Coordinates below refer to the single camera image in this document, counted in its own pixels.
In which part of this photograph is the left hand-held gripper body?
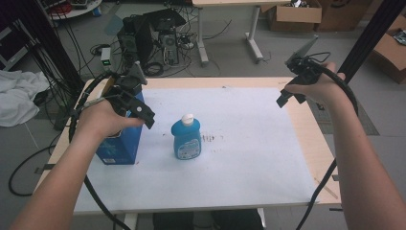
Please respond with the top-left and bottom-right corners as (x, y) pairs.
(104, 60), (150, 119)

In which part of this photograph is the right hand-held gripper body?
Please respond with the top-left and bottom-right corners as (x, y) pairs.
(284, 34), (324, 87)

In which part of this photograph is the blue bottle with white cap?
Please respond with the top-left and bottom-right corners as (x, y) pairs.
(170, 113), (203, 161)

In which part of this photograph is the person's right hand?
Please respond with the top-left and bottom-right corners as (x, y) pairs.
(283, 61), (348, 106)

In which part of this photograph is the person's left hand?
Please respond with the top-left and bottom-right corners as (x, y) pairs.
(76, 99), (147, 143)

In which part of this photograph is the white box with green light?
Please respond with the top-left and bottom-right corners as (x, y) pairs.
(100, 46), (113, 72)

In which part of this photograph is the blue carton box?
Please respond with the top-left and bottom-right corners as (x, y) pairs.
(95, 90), (146, 166)

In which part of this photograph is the open cardboard box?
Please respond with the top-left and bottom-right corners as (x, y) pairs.
(267, 0), (324, 34)

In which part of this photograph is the black computer tower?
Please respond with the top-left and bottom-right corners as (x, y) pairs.
(116, 9), (188, 66)

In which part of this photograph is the grey computer case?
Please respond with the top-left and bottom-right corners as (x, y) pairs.
(159, 32), (180, 67)

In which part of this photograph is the white table mat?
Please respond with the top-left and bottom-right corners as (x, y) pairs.
(74, 86), (319, 215)

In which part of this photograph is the black metal stand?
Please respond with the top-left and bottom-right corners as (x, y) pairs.
(337, 0), (406, 84)
(30, 0), (86, 94)

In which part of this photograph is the large cardboard box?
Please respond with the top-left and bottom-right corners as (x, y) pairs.
(368, 13), (406, 85)

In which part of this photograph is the white-legged desk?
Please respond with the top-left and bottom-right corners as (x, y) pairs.
(191, 0), (292, 67)

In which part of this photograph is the round white table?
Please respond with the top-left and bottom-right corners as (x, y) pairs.
(47, 0), (103, 21)

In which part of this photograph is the white cloth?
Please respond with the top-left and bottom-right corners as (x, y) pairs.
(0, 69), (51, 128)

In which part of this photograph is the thick black right gripper cable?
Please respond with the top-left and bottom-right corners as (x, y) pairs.
(295, 58), (359, 230)

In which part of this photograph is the thick black gripper cable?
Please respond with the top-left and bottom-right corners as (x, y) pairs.
(295, 58), (359, 230)
(67, 72), (132, 230)

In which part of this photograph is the thick black left gripper cable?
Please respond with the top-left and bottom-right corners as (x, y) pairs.
(67, 72), (132, 230)

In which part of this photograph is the thin black floor cable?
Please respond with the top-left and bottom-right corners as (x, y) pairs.
(8, 144), (57, 197)

